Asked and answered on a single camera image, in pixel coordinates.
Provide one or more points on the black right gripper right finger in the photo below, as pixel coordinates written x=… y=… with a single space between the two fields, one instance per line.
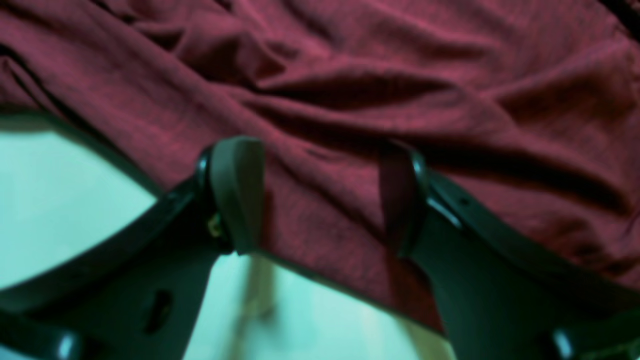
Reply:
x=499 y=295

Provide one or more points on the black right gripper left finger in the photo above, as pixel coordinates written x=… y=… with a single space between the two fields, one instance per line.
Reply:
x=138 y=294

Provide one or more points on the dark red t-shirt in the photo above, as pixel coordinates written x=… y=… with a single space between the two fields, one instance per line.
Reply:
x=532 y=106

